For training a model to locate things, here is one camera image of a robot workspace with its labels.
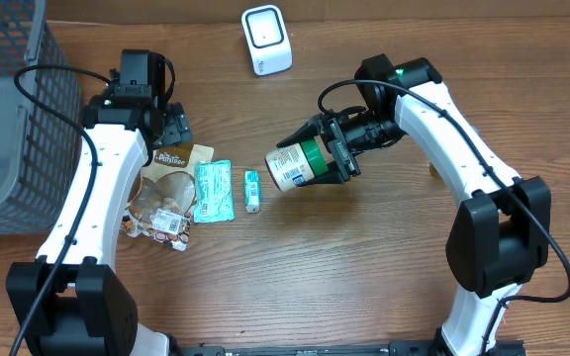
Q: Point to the small teal white packet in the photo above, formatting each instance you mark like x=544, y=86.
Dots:
x=252, y=191

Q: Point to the brown snack packet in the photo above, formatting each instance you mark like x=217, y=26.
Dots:
x=163, y=198

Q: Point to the yellow liquid bottle silver cap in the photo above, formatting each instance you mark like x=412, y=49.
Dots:
x=433, y=172

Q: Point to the white barcode scanner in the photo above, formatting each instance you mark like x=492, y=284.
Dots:
x=267, y=40

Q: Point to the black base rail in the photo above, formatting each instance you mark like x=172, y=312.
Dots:
x=305, y=351

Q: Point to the grey plastic mesh basket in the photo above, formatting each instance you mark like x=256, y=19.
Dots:
x=37, y=150

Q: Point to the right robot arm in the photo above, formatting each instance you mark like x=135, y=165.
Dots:
x=498, y=238

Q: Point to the teal white snack packet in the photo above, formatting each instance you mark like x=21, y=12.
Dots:
x=214, y=188

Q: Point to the green lid white jar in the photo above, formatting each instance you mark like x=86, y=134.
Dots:
x=293, y=165

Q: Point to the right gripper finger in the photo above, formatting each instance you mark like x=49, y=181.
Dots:
x=310, y=129
x=335, y=175

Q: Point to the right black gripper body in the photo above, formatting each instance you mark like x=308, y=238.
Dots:
x=358, y=134

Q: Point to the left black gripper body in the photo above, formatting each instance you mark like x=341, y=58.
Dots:
x=178, y=127

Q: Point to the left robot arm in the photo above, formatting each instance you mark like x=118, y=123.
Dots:
x=69, y=300

